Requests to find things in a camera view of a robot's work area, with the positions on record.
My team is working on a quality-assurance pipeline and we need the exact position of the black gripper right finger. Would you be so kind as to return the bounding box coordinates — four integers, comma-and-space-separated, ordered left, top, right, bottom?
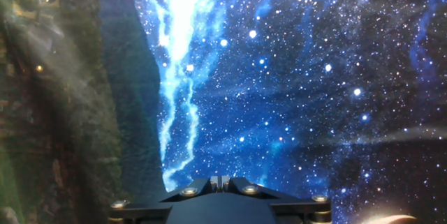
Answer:
220, 176, 332, 224

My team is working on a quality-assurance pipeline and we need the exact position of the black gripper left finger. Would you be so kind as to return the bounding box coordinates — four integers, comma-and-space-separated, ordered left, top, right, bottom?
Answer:
109, 176, 221, 224

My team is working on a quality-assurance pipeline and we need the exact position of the galaxy and forest printed cloth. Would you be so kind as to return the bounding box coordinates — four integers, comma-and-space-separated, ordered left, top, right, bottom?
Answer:
0, 0, 447, 224

